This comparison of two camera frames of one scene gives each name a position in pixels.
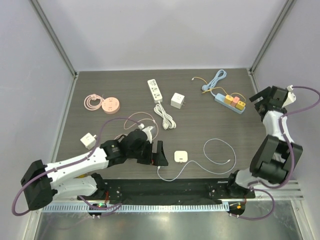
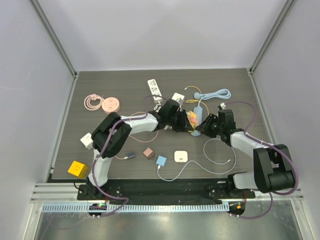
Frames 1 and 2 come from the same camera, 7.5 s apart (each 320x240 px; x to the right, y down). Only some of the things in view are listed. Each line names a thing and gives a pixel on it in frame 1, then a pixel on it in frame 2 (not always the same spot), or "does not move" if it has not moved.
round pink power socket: (110, 105) does not move
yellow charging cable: (212, 88) → (194, 100)
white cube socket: (177, 100) does not move
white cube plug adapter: (88, 140) does not move
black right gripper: (265, 99) → (210, 125)
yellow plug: (228, 99) → (191, 114)
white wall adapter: (180, 156) does not move
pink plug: (235, 101) → (194, 120)
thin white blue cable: (208, 158) does not move
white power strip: (155, 90) does not move
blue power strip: (220, 98) → (198, 111)
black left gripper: (157, 158) → (184, 125)
